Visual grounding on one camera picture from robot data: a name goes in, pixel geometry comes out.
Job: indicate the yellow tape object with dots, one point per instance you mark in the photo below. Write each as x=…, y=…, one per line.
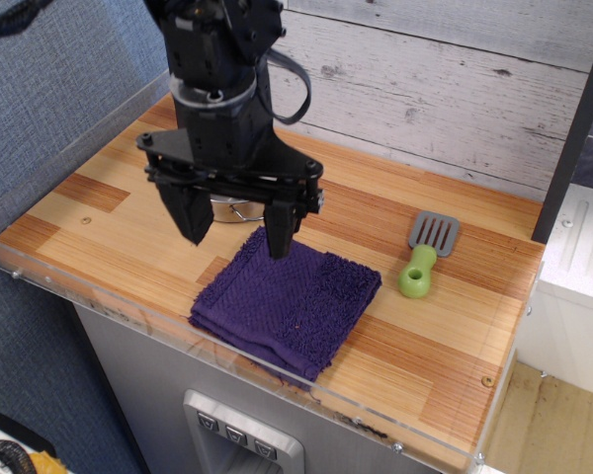
x=44, y=463

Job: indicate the grey toy fridge cabinet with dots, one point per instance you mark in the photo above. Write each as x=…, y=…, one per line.
x=150, y=377

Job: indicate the purple cloth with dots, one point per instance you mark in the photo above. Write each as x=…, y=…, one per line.
x=294, y=313

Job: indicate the silver dispenser button panel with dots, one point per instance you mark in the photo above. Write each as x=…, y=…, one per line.
x=229, y=441

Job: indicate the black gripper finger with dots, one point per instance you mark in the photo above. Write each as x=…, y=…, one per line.
x=282, y=220
x=190, y=208

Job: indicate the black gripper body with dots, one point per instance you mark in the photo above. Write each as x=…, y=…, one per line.
x=233, y=153

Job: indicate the white ridged side counter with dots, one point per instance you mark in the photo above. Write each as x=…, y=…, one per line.
x=568, y=258

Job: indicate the dark right upright post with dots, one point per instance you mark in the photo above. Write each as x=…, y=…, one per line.
x=566, y=164

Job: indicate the clear acrylic guard rail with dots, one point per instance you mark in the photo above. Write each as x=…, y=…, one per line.
x=417, y=375

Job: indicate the grey spatula green handle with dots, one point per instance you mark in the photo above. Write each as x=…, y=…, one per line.
x=433, y=236

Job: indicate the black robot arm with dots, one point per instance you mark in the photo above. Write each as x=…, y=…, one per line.
x=218, y=54

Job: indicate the small steel pot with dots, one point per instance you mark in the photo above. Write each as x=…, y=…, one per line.
x=235, y=210

